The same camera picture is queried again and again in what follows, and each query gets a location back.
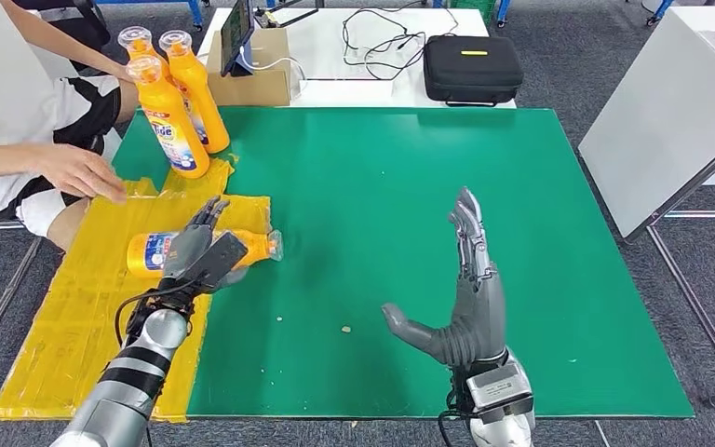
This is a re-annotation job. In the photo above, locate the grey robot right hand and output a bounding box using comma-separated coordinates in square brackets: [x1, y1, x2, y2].
[381, 186, 508, 370]

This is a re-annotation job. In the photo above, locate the person's right hand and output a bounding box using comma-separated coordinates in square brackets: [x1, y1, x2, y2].
[35, 142, 129, 206]

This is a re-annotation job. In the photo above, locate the person's left hand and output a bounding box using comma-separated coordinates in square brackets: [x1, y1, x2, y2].
[110, 61, 138, 85]

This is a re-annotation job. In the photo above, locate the orange detergent bottle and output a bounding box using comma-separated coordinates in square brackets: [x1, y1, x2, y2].
[157, 29, 232, 155]
[125, 54, 211, 180]
[125, 228, 285, 279]
[116, 25, 174, 81]

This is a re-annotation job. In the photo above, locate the cardboard box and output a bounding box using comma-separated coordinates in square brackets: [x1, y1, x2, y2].
[206, 26, 294, 108]

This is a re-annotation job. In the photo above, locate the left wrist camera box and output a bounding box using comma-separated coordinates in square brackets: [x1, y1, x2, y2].
[185, 231, 250, 292]

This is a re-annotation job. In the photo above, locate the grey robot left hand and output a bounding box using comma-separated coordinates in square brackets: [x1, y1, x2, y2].
[161, 196, 251, 292]

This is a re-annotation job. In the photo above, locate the person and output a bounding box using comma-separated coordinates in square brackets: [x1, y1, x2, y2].
[0, 0, 140, 251]

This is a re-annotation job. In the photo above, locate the green plastic crate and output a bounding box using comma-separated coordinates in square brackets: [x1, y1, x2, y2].
[446, 0, 499, 24]

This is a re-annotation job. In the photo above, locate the white power strip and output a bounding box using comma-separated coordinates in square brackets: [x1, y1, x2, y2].
[297, 78, 396, 109]

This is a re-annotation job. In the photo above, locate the tablet in blue case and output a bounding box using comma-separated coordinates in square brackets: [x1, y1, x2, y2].
[220, 0, 257, 78]

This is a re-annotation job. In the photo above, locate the white desk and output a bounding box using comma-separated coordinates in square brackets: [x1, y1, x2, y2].
[196, 7, 518, 111]

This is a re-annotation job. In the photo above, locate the yellow taped sheet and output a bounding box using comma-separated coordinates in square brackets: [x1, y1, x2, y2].
[0, 156, 273, 424]

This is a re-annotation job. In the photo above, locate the large white table panel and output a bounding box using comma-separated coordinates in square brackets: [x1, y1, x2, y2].
[578, 7, 715, 240]

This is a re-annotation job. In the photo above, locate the black remote controller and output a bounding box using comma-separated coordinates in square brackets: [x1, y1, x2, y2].
[252, 6, 320, 30]

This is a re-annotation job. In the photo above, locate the green table board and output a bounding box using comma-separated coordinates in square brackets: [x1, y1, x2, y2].
[110, 105, 695, 421]

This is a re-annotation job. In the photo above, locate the white charging cable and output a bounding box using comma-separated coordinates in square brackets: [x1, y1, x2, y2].
[240, 47, 307, 99]

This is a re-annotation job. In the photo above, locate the black cable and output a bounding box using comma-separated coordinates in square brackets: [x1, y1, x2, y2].
[340, 3, 459, 82]

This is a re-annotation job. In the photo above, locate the blue metal frame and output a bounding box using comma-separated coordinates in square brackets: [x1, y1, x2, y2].
[95, 0, 205, 29]
[495, 0, 680, 29]
[265, 0, 445, 10]

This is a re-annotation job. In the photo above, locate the black carrying case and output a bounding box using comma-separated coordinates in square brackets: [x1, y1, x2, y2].
[422, 34, 525, 109]

